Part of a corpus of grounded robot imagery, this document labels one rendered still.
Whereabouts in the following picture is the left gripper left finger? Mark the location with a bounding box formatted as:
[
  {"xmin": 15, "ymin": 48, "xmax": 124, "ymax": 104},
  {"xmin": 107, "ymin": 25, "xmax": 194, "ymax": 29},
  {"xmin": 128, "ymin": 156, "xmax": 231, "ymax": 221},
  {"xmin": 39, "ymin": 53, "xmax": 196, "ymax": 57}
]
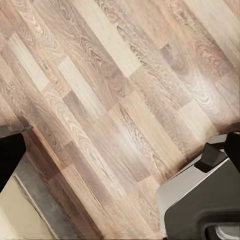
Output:
[{"xmin": 0, "ymin": 133, "xmax": 26, "ymax": 192}]

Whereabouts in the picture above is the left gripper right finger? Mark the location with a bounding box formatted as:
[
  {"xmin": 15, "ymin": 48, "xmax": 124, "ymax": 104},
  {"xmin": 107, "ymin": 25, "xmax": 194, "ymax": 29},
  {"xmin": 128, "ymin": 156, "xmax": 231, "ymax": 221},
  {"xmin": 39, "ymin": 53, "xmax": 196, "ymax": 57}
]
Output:
[{"xmin": 224, "ymin": 132, "xmax": 240, "ymax": 173}]

